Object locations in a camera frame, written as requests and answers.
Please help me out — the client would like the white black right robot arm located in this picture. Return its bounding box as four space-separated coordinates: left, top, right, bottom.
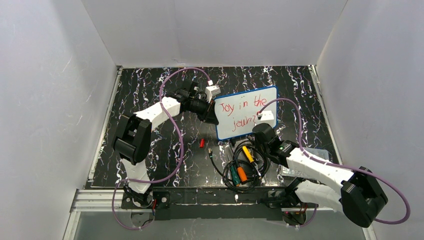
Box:
252 123 388 228

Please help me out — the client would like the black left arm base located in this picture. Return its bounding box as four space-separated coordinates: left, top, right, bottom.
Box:
120 185 171 231

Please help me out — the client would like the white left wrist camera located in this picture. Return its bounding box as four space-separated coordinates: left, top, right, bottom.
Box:
205 80 221 103

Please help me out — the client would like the green handled screwdriver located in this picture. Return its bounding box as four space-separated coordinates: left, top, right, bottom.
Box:
227 155 241 187

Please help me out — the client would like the red marker cap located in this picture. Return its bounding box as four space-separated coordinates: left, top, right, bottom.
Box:
199 138 205 148

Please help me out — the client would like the blue framed whiteboard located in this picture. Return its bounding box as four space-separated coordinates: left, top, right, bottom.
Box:
214 85 279 141

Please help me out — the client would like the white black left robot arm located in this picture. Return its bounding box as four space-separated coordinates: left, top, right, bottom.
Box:
112 80 221 195

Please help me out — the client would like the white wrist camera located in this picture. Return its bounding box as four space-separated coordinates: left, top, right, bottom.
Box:
205 80 221 103
256 110 275 123

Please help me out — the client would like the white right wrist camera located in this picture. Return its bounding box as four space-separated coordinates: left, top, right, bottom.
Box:
256 110 275 123

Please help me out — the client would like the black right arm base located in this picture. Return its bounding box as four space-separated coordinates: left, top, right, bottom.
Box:
260 189 319 228

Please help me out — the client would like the yellow handled screwdriver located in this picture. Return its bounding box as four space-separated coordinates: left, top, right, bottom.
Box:
242 146 262 178

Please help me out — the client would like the clear plastic screw box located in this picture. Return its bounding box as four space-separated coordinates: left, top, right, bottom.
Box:
277 147 330 179

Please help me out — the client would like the coiled black cable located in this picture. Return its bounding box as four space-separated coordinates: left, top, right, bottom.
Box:
207 139 272 192

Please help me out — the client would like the orange handled screwdriver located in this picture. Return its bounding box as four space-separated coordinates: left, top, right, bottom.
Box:
232 147 248 184

